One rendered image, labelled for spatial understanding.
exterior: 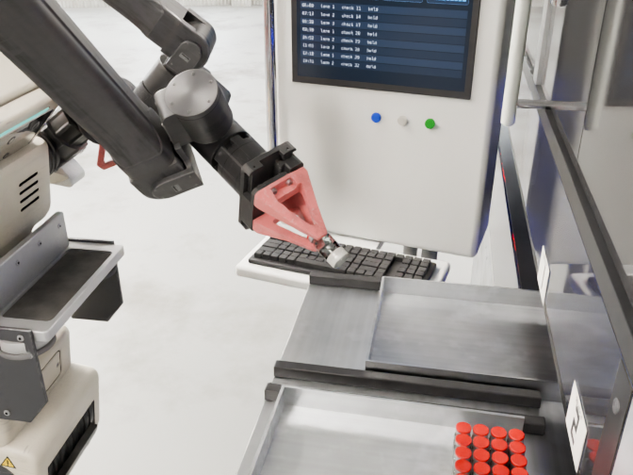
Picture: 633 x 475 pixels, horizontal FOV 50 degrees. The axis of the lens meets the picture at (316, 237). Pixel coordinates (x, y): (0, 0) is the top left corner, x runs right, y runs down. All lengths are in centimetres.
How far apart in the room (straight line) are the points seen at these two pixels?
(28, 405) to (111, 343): 172
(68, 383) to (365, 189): 77
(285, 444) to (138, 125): 48
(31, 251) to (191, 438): 132
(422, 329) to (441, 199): 44
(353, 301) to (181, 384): 133
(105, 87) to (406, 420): 62
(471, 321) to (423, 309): 9
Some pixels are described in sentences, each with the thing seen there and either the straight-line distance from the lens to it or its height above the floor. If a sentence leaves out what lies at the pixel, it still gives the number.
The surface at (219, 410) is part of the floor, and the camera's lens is 237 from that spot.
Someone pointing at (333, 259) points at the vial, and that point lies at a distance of 70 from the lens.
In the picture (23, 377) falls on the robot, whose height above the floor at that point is 97.
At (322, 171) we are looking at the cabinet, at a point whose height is 96.
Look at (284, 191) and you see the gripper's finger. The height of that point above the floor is 127.
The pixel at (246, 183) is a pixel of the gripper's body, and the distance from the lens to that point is 72.
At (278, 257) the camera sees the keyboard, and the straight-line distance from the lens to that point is 151.
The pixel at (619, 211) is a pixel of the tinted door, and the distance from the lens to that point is 76.
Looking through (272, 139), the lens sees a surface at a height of 105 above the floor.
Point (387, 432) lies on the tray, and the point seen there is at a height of 88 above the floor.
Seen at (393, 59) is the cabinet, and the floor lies 124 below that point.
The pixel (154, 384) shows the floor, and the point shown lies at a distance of 252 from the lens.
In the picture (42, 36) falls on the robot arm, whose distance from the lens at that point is 60.
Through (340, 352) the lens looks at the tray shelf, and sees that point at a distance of 113.
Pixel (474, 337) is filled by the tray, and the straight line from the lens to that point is 119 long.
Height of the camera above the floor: 155
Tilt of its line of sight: 27 degrees down
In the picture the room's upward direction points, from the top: straight up
